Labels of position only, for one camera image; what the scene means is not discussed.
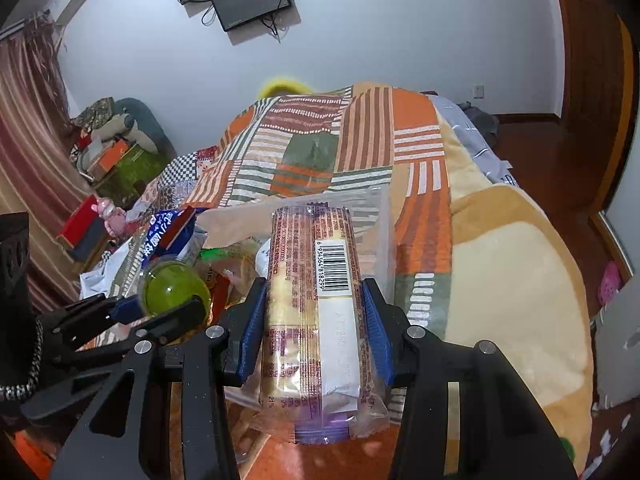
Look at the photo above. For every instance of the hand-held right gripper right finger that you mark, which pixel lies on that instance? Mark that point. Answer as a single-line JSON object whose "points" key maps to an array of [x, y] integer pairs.
{"points": [[380, 335]]}

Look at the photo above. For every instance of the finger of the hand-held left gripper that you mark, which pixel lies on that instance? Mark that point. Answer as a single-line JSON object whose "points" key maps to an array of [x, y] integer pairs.
{"points": [[125, 309], [185, 317]]}

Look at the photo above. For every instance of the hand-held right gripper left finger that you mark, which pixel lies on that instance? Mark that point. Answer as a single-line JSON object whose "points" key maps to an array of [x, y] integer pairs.
{"points": [[252, 330]]}

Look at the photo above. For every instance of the green jelly cup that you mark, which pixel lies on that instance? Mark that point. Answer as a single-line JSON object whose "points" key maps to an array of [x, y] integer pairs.
{"points": [[172, 290]]}

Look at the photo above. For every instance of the blue snack bag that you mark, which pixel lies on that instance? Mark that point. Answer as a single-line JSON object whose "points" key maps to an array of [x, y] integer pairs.
{"points": [[155, 232]]}

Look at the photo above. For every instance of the long sliced biscuit pack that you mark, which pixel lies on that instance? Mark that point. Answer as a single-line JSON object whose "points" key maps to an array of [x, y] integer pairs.
{"points": [[310, 270]]}

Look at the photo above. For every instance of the clear plastic storage box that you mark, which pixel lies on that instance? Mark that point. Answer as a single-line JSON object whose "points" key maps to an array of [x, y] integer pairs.
{"points": [[370, 220]]}

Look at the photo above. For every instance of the green-sealed bag of brown snacks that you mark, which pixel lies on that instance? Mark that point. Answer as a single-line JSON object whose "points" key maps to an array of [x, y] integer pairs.
{"points": [[235, 257]]}

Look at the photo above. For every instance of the white cloth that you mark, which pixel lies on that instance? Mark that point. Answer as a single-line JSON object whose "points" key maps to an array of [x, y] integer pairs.
{"points": [[102, 275]]}

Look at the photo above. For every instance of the red snack packet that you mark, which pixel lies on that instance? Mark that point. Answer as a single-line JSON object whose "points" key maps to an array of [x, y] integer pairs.
{"points": [[222, 292]]}

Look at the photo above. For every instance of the dark grey flat box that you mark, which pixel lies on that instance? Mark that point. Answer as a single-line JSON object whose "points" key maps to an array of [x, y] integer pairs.
{"points": [[92, 242]]}

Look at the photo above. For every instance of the red flat box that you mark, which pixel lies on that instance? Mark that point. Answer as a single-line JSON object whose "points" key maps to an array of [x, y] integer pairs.
{"points": [[77, 220]]}

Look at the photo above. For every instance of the pink bunny toy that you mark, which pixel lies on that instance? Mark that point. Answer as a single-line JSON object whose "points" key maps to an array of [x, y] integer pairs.
{"points": [[112, 217]]}

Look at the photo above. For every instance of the orange patchwork blanket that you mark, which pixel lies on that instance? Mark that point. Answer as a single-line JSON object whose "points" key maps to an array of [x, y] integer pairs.
{"points": [[450, 260]]}

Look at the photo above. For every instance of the green cardboard box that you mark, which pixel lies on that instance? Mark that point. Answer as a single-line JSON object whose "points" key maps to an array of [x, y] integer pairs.
{"points": [[132, 175]]}

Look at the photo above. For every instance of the striped curtain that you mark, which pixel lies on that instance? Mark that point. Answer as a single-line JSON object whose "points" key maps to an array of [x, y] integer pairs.
{"points": [[30, 135]]}

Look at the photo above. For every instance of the checkered patchwork quilt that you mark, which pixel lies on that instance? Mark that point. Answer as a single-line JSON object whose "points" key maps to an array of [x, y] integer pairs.
{"points": [[175, 175]]}

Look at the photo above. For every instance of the orange cardboard box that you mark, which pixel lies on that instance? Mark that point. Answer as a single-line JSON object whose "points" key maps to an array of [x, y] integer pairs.
{"points": [[110, 157]]}

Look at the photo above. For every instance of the floral cushion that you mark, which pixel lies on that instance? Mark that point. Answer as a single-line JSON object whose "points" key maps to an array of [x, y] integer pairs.
{"points": [[92, 112]]}

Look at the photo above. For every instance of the grey bed sheet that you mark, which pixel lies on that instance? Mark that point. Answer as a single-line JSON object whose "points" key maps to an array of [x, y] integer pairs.
{"points": [[475, 145]]}

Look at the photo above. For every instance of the pink slipper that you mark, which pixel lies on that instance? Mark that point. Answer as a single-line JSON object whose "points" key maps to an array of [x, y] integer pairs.
{"points": [[610, 282]]}

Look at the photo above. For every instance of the grey backpack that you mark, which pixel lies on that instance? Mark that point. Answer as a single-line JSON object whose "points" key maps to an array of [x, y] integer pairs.
{"points": [[482, 122]]}

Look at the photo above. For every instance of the white appliance with stickers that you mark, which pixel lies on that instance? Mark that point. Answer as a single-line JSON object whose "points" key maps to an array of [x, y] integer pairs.
{"points": [[617, 350]]}

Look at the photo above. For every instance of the yellow round object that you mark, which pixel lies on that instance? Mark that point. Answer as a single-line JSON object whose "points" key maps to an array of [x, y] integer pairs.
{"points": [[282, 86]]}

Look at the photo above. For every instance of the wooden door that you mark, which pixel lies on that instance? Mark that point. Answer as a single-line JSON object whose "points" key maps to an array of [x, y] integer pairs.
{"points": [[590, 85]]}

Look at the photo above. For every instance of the white wall socket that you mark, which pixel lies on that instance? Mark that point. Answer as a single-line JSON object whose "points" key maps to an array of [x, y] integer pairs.
{"points": [[478, 91]]}

